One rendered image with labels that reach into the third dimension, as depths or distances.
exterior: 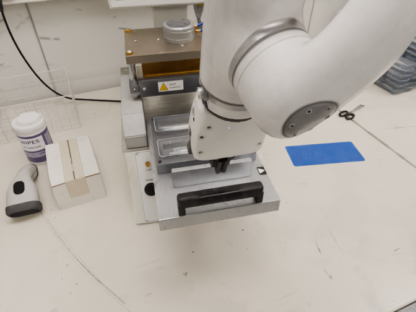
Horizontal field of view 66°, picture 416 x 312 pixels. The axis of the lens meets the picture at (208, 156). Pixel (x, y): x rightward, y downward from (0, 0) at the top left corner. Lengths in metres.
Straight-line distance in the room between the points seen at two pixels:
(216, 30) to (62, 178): 0.67
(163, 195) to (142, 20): 0.93
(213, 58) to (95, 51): 1.12
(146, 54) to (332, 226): 0.61
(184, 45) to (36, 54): 0.73
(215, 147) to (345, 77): 0.22
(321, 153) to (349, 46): 0.86
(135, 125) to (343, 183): 0.60
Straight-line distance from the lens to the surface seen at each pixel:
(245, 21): 0.27
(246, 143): 0.43
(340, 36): 0.24
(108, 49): 1.41
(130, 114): 0.77
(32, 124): 1.03
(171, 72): 0.80
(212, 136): 0.40
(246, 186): 0.55
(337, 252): 0.83
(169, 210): 0.57
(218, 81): 0.32
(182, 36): 0.82
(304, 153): 1.07
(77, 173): 0.89
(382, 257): 0.87
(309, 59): 0.24
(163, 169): 0.63
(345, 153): 1.11
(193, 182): 0.60
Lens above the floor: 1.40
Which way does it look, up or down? 40 degrees down
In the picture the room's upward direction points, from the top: straight up
